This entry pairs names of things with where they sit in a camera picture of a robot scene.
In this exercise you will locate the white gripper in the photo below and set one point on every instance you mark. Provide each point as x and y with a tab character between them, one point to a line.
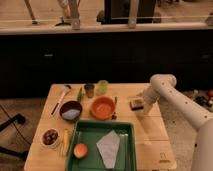
147	107

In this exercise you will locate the white folded napkin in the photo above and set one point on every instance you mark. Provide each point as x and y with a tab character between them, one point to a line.
108	147

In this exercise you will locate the dark bowl with cloth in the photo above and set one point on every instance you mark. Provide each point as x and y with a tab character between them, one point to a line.
71	111

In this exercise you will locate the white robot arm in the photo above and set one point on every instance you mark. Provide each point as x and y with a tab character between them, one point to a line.
163	85

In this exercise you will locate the light green cup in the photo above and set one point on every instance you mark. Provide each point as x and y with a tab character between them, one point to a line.
102	87

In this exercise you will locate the peach fruit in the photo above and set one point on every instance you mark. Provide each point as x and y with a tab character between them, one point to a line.
80	150

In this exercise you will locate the black cabinet on ledge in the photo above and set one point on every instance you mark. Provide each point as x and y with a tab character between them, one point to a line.
117	12

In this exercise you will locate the white bowl of dark fruit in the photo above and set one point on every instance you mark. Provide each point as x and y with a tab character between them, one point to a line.
50	139

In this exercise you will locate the green vegetable stick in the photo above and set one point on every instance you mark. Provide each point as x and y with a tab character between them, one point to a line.
79	96

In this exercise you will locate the green plastic tray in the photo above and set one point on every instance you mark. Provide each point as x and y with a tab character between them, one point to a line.
89	133

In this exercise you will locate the yellow corn cob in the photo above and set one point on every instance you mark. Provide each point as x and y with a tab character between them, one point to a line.
65	143

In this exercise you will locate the red orange bowl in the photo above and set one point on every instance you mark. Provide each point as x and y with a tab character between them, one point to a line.
102	108

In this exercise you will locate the black stand leg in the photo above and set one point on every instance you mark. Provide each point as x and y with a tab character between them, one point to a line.
8	136

